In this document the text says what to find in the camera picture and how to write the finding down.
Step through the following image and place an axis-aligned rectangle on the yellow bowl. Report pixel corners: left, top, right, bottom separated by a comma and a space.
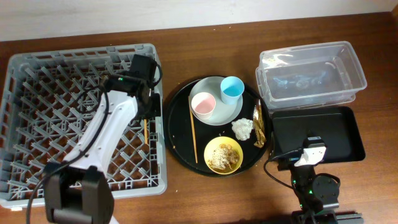
204, 136, 243, 175

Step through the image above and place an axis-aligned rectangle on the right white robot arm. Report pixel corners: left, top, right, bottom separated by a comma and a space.
273, 133, 364, 224

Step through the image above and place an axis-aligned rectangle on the clear plastic bin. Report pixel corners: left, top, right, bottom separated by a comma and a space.
256, 41, 368, 111

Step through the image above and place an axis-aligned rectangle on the right black camera cable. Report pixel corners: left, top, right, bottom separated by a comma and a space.
263, 148, 304, 190

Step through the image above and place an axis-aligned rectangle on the black rectangular waste tray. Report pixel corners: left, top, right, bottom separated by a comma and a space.
272, 106, 366, 163

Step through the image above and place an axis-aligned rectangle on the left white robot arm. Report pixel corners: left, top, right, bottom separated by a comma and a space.
42, 54, 162, 223

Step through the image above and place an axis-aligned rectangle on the light blue plastic cup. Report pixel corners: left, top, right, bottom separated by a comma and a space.
220, 76, 244, 105

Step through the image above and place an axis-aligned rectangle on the round black serving tray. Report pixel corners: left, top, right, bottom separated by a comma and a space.
163, 79, 272, 177

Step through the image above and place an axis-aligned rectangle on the gold foil wrapper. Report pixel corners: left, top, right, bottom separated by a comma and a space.
252, 99, 267, 148

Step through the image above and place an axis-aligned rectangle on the grey plastic dishwasher rack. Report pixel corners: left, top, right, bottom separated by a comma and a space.
1, 44, 167, 209

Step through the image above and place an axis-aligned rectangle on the white paper napkin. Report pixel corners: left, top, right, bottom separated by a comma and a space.
231, 118, 253, 141

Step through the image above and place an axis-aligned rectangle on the light grey round plate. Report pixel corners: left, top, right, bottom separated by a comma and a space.
189, 77, 243, 126

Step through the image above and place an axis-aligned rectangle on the food scraps and rice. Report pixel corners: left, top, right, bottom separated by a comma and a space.
208, 144, 239, 172

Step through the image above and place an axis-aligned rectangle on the pink plastic cup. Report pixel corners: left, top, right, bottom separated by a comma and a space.
191, 92, 216, 120

